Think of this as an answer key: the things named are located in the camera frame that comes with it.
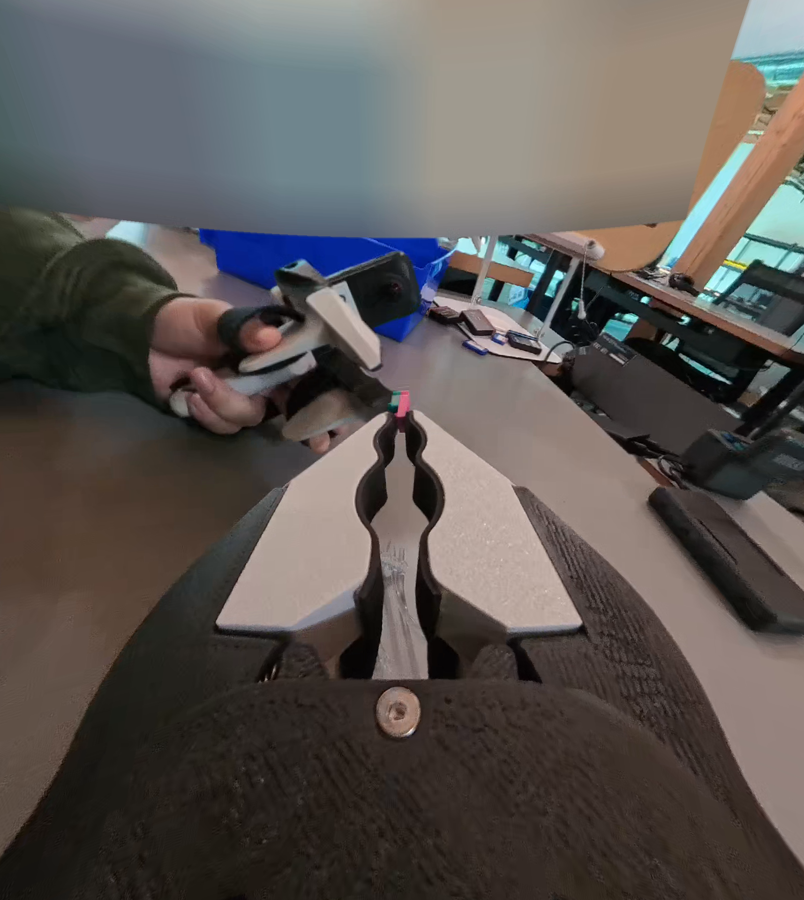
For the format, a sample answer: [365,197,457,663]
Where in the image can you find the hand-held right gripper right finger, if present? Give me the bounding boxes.
[406,411,584,679]

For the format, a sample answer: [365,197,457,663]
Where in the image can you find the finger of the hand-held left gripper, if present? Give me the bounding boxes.
[305,288,396,412]
[281,389,376,444]

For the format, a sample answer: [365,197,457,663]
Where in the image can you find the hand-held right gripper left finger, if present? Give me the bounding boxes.
[216,413,397,679]

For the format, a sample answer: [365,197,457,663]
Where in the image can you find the person's left forearm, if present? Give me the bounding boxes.
[0,200,185,412]

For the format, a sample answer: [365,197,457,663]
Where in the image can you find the person's left hand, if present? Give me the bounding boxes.
[147,297,336,452]

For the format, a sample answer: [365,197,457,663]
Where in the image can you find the blue plastic bin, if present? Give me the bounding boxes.
[199,228,452,344]

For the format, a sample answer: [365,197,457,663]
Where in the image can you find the black cardboard box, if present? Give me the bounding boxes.
[571,334,751,438]

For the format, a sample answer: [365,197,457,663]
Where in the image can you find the black flat case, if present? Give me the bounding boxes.
[648,485,804,634]

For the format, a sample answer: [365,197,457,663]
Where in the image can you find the black charger box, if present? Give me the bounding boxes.
[682,427,804,500]

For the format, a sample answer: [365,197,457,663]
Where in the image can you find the wooden desk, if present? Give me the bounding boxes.
[525,232,804,371]

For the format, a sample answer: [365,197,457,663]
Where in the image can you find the dark computer monitor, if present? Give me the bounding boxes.
[713,261,804,337]

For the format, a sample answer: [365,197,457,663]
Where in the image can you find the wooden post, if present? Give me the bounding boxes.
[675,8,804,289]

